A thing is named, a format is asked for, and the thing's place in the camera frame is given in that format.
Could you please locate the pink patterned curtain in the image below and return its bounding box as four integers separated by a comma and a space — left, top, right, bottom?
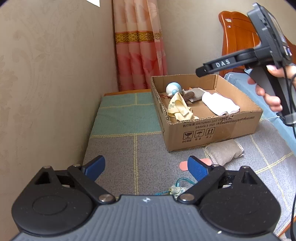
113, 0, 168, 91

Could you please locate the brown cardboard box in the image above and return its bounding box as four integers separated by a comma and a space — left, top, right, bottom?
151, 74, 263, 152

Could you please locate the blue floral bed sheet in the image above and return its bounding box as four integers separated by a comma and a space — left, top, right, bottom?
224, 72, 296, 154

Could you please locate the pink adhesive bandage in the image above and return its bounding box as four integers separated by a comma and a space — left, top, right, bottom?
179, 158, 212, 171

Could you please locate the orange wooden headboard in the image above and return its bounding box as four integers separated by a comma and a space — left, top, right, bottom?
218, 10, 296, 78

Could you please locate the grey green checked blanket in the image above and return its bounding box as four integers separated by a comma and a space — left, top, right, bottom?
84, 92, 295, 235

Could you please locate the small grey sachet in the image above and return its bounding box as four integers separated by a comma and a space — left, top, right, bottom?
181, 88, 205, 103

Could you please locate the teal tassel charm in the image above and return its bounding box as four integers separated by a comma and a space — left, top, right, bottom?
155, 177, 196, 200

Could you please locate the blue white plush toy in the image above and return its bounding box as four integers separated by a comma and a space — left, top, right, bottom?
166, 82, 182, 97

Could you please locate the person's right hand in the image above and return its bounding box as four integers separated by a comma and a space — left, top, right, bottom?
249, 64, 295, 116

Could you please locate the yellow cleaning cloth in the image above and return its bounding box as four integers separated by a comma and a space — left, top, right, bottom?
167, 92, 199, 121

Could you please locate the large grey sachet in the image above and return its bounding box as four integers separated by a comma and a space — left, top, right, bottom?
205, 139, 244, 166

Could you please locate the white cloth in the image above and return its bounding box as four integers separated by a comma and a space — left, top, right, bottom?
202, 91, 240, 116

